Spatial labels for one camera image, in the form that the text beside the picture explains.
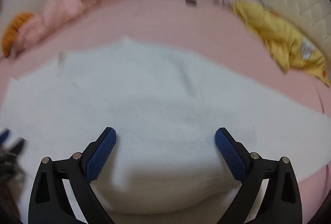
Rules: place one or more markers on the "small black box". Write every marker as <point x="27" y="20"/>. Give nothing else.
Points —
<point x="190" y="1"/>

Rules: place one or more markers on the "orange pumpkin plush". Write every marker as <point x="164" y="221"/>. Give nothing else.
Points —
<point x="15" y="30"/>

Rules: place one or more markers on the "pink quilt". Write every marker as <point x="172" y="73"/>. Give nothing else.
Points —
<point x="64" y="4"/>

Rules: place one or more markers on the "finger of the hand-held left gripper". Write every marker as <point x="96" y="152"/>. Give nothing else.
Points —
<point x="16" y="145"/>
<point x="4" y="135"/>

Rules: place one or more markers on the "yellow printed pillow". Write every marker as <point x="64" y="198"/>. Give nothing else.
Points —
<point x="279" y="32"/>

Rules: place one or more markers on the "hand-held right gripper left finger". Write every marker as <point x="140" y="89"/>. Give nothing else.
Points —
<point x="100" y="154"/>

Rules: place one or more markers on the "white fleece garment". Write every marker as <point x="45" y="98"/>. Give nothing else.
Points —
<point x="155" y="100"/>

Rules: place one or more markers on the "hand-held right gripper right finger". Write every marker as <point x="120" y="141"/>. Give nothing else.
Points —
<point x="231" y="156"/>

